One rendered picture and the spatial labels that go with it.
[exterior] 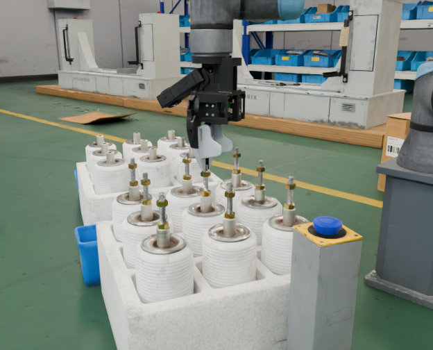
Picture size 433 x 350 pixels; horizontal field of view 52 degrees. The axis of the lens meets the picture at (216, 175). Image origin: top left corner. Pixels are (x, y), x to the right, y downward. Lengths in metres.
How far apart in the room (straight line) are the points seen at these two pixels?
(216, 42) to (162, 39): 3.25
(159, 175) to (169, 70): 2.88
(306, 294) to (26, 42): 6.87
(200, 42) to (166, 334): 0.48
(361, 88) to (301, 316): 2.20
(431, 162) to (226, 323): 0.56
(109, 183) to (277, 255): 0.57
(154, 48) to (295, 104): 1.52
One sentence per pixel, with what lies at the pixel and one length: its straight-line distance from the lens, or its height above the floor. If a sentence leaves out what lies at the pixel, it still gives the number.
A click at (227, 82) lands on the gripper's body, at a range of 0.78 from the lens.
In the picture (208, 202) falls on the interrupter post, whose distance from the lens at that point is 0.86.
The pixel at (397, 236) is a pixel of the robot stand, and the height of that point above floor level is 0.14.
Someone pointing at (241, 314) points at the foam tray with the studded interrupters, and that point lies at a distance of 0.76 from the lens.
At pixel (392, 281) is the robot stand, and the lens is 1.15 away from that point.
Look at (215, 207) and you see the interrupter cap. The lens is 0.88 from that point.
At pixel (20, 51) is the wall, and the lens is 7.28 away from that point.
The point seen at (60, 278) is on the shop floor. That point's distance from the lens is 1.20.
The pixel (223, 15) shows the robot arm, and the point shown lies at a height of 0.61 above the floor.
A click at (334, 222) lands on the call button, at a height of 0.33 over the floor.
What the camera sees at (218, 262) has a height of 0.22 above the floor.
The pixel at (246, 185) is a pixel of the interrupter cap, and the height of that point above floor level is 0.25.
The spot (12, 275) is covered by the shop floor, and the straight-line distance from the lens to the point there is 1.27.
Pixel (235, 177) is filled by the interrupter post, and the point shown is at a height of 0.27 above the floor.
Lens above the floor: 0.57
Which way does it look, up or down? 17 degrees down
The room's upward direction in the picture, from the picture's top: straight up
